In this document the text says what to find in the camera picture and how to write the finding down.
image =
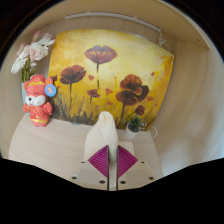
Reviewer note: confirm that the red plush mouse toy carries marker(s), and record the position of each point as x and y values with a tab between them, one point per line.
38	106

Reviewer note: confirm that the small plant in white pot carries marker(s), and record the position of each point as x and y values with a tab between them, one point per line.
133	128

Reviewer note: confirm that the white and pink flower bouquet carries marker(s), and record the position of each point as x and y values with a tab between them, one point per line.
31	53

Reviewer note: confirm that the cream white towel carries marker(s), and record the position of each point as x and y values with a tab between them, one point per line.
101	136

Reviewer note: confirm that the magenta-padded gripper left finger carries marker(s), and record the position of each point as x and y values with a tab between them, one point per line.
96	170

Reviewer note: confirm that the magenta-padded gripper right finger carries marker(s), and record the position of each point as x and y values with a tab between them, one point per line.
130	170

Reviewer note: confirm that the yellow poppy flower painting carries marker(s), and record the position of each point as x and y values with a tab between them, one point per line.
133	60

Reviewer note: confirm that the light blue vase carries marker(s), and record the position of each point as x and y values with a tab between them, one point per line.
24	96

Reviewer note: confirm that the white light bar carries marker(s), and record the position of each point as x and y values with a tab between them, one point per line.
110	15

